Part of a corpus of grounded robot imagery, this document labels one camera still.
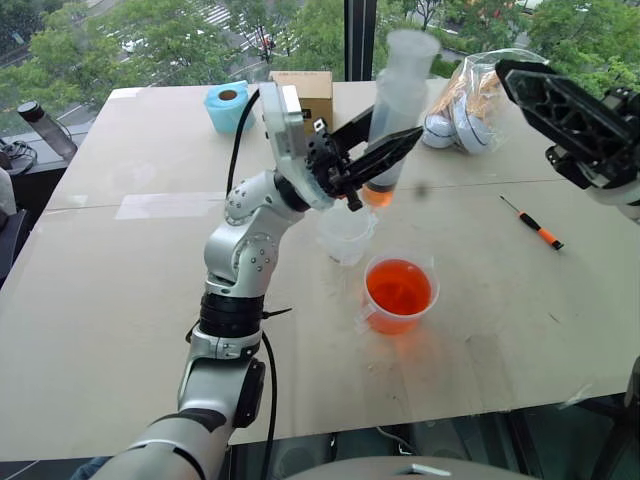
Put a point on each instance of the clear plastic bag with contents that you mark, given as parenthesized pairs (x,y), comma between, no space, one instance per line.
(470,115)

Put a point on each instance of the black window frame post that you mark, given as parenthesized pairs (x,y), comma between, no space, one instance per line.
(361,35)

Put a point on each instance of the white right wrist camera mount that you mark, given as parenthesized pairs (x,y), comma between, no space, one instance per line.
(617,200)

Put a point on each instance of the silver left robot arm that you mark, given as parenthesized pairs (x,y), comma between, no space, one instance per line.
(240,250)

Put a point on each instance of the empty clear plastic cup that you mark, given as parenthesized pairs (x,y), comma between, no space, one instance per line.
(345,235)

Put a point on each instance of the large clear plastic syringe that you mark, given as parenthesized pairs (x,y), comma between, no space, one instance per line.
(405,90)

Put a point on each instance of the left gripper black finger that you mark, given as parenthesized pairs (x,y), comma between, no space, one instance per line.
(352,131)
(385,152)

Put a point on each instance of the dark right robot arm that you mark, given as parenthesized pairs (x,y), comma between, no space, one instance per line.
(634,400)

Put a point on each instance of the clear cup with red liquid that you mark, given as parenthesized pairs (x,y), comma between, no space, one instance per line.
(400,300)

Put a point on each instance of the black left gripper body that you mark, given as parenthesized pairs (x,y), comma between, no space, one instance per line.
(327,165)

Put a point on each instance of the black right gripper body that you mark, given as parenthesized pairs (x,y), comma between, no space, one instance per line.
(607,165)

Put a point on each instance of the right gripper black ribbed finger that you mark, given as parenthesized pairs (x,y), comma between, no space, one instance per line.
(560,107)

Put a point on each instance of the small cardboard box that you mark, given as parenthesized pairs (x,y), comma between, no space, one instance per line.
(312,95)

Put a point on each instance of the black side desk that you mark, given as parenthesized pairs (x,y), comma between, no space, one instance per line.
(45,175)

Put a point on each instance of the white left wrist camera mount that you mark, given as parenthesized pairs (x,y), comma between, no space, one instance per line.
(285,125)

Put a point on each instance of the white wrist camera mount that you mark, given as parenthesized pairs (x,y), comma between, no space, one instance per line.
(285,125)
(617,200)

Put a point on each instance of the dark drinking bottle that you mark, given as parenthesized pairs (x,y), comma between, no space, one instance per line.
(47,127)

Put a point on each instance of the orange and black screwdriver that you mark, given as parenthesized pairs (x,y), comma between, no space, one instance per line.
(537,227)

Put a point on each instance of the blue tape roll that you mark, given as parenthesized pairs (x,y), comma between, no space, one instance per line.
(227,107)

